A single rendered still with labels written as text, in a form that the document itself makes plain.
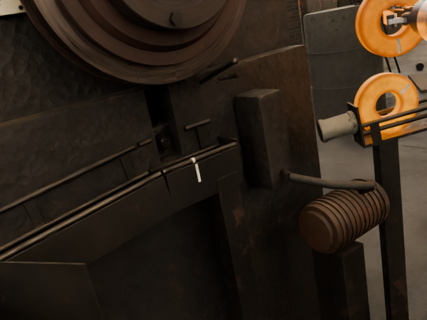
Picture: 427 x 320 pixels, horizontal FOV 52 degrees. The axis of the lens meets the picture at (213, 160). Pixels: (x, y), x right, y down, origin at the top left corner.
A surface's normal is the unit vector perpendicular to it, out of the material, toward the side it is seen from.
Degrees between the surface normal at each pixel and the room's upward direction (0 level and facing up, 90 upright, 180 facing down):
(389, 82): 90
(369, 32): 93
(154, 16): 90
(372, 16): 93
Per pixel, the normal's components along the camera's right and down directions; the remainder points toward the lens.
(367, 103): 0.07, 0.29
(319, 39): -0.75, 0.33
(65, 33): 0.58, 0.15
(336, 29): -0.37, 0.35
